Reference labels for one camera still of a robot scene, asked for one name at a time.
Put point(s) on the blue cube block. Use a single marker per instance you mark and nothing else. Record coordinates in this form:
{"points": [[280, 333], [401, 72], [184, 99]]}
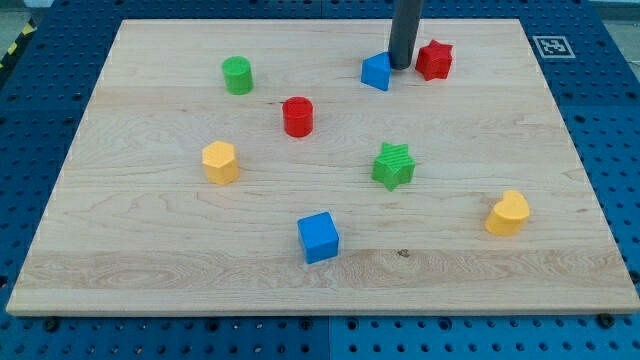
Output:
{"points": [[318, 237]]}

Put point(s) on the yellow hexagon block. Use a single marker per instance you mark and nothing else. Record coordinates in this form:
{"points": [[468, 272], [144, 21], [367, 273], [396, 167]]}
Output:
{"points": [[220, 163]]}

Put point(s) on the white fiducial marker tag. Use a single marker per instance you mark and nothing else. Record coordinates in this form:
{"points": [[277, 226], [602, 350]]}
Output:
{"points": [[553, 47]]}

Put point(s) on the red cylinder block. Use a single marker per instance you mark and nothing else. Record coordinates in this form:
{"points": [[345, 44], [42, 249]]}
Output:
{"points": [[298, 116]]}

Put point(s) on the red star block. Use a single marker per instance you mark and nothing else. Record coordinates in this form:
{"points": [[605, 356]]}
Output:
{"points": [[434, 60]]}

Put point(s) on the yellow heart block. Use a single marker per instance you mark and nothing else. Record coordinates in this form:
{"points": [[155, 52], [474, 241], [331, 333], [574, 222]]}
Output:
{"points": [[508, 215]]}

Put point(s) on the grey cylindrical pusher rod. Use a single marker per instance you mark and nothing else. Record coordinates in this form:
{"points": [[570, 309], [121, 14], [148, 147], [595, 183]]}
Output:
{"points": [[404, 27]]}

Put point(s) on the green star block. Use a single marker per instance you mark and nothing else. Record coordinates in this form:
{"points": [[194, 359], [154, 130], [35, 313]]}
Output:
{"points": [[393, 166]]}

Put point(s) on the green cylinder block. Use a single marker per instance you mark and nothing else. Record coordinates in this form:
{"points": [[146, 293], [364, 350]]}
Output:
{"points": [[237, 75]]}

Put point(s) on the blue triangle block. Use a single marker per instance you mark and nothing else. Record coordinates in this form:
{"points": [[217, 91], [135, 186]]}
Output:
{"points": [[376, 71]]}

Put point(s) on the light wooden board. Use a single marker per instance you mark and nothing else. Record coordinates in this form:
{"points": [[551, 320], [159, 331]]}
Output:
{"points": [[135, 228]]}

